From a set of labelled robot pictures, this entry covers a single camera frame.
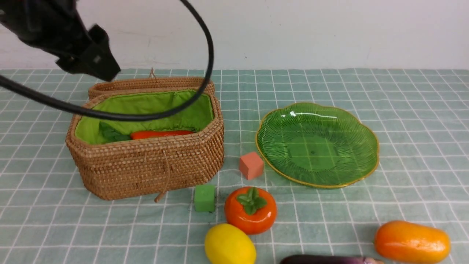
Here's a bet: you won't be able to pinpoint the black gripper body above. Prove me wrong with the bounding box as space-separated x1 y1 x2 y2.
56 25 121 82

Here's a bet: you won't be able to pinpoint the orange persimmon with green leaves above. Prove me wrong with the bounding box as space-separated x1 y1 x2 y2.
224 187 278 235

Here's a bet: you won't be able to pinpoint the yellow lemon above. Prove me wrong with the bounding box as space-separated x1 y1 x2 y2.
204 223 256 264

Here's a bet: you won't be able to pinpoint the dark purple eggplant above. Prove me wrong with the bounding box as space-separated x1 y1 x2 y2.
280 254 384 264

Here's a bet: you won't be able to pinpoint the orange yellow mango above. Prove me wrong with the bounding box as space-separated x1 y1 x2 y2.
374 220 451 264

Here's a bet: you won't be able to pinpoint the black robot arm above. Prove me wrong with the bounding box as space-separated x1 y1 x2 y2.
0 0 121 82

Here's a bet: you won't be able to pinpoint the woven wicker basket green lining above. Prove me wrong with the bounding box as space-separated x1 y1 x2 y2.
65 72 225 202

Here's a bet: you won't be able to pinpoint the green foam cube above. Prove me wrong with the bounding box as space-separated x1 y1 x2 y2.
194 184 215 212

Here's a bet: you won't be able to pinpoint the orange foam cube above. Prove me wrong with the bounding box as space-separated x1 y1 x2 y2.
239 152 264 180

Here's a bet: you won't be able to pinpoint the green glass leaf plate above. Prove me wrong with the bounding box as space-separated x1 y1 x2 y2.
255 102 380 189

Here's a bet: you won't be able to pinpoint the black cable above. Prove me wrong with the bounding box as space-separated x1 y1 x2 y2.
0 0 215 122

